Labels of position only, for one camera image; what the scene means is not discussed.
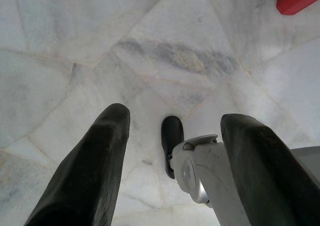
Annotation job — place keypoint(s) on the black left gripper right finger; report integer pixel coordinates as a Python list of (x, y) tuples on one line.
[(262, 166)]

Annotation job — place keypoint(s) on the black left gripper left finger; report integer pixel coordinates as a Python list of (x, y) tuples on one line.
[(87, 166)]

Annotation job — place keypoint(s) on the silver robot left leg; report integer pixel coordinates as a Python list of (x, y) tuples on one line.
[(215, 176)]

